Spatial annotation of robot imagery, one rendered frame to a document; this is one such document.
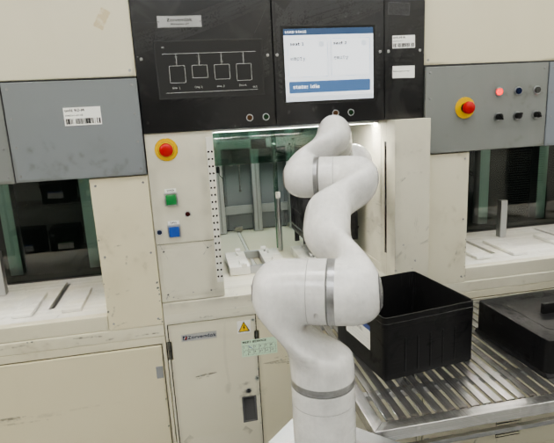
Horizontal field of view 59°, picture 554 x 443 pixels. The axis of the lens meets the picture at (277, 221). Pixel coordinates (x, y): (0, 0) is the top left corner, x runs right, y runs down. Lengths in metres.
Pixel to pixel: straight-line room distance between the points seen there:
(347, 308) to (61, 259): 1.44
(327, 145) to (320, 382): 0.59
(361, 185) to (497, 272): 0.93
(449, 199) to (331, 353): 0.98
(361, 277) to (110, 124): 0.92
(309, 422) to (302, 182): 0.53
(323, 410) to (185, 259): 0.79
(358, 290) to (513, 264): 1.19
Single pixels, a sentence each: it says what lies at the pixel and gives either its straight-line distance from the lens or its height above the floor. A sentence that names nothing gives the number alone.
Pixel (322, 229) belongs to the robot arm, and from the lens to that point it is 0.96.
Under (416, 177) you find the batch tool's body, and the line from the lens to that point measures 1.63.
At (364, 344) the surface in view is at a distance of 1.38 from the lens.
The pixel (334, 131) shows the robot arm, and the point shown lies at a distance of 1.24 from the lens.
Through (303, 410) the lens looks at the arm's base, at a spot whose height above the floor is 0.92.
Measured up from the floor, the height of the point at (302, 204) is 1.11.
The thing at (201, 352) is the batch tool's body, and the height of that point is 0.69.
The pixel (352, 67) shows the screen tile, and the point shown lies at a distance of 1.59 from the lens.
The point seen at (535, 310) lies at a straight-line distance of 1.57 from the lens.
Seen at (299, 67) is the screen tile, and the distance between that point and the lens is 1.54.
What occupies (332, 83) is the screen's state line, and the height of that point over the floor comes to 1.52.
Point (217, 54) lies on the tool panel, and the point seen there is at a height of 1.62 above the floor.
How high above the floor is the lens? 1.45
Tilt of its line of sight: 13 degrees down
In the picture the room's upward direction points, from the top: 3 degrees counter-clockwise
